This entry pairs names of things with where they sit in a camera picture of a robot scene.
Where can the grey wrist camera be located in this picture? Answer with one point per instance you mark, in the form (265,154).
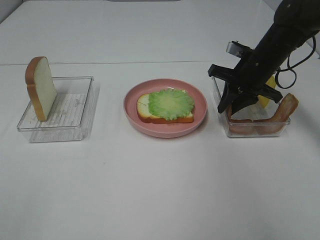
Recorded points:
(236,49)

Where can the green lettuce leaf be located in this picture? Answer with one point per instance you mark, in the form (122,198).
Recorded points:
(170,104)

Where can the bacon strip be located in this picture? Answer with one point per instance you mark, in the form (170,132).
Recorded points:
(282,110)
(239,126)

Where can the clear left plastic tray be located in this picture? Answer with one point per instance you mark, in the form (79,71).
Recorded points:
(71,116)

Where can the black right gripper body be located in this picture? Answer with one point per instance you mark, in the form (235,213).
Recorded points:
(251,74)

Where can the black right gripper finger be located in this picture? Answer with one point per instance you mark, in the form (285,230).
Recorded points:
(242,100)
(230,93)

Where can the bread slice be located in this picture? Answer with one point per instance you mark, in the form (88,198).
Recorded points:
(40,86)
(145,116)

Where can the pink round plate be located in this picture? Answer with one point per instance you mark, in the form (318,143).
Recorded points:
(168,130)

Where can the yellow cheese slice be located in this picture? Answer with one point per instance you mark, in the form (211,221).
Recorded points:
(268,85)

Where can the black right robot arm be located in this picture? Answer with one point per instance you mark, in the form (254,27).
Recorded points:
(294,22)

